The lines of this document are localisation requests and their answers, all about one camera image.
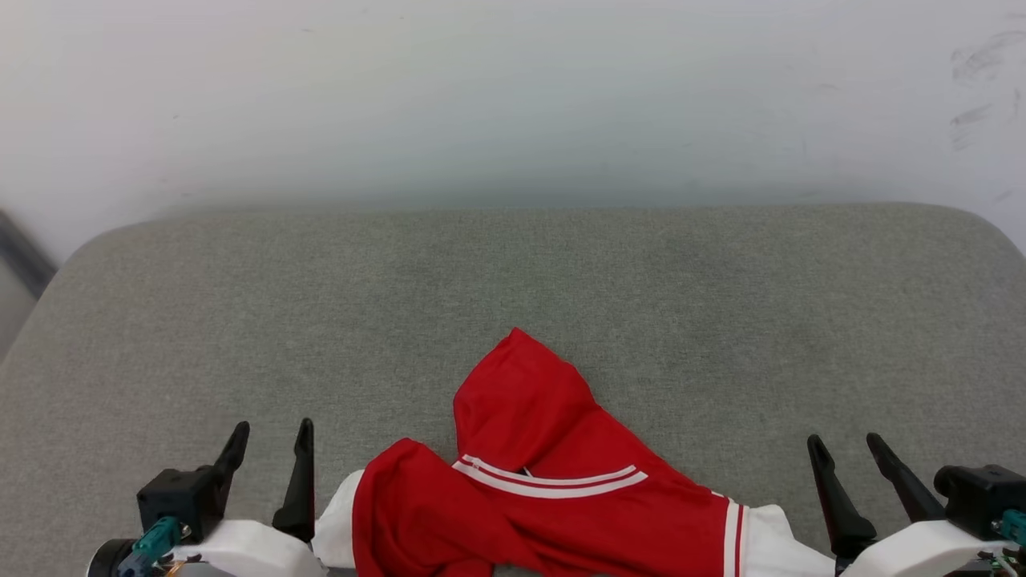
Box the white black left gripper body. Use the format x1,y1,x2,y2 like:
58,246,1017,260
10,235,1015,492
172,519,328,577

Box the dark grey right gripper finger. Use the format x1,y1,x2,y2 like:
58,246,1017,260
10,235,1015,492
807,434,877,558
866,433,947,523

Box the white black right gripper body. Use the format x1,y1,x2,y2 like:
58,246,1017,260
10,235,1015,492
838,519,1009,577

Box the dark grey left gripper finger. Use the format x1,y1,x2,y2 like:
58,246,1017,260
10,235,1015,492
212,422,251,502
273,418,316,542

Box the red and white shirt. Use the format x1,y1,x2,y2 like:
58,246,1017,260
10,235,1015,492
313,327,834,577

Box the grey fabric sofa cushion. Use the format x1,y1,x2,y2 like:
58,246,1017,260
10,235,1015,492
0,203,1026,577

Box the teal left camera cable connector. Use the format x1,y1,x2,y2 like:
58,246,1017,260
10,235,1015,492
119,517,184,577

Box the teal camera cable connector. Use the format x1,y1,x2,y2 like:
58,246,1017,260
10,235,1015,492
992,509,1026,547
119,517,184,577

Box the teal right camera cable connector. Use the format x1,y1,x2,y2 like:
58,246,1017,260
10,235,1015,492
992,509,1026,547

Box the dark grey wall strip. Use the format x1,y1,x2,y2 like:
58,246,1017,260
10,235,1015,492
0,210,59,299

